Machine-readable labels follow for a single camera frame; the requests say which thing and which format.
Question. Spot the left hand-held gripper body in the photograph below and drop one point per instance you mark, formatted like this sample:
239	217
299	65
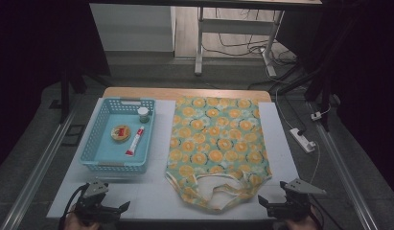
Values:
89	209

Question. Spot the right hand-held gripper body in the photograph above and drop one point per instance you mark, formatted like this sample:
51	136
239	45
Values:
290	209

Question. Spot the blue plastic basket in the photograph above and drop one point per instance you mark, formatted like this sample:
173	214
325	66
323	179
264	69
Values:
121	143

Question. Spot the white and red tube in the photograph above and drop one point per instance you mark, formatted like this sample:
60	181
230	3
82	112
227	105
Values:
134	142

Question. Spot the orange floral cloth bag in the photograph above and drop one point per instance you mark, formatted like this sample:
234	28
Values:
217	143

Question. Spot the small jar with white lid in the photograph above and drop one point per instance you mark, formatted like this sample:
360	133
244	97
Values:
143	114

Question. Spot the person's right hand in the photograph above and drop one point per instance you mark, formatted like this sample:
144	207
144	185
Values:
301	224

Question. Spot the person's left hand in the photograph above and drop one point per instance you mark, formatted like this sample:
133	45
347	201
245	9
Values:
78	225

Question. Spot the white table mat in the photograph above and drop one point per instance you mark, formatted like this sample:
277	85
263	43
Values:
153	195

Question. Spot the white power strip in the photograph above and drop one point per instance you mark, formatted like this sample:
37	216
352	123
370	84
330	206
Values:
302	140

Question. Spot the white plug adapter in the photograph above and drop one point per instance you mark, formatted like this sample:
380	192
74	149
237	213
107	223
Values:
316	116

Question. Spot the black metal stand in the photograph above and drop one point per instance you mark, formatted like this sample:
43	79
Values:
322	86
65	96

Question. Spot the white cabinet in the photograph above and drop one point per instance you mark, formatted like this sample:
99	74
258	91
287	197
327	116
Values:
134	28

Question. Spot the aluminium floor rail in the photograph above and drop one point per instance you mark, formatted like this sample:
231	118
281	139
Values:
341	166
38	166

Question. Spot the white desk frame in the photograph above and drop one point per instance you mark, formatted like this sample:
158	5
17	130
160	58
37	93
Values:
236	26

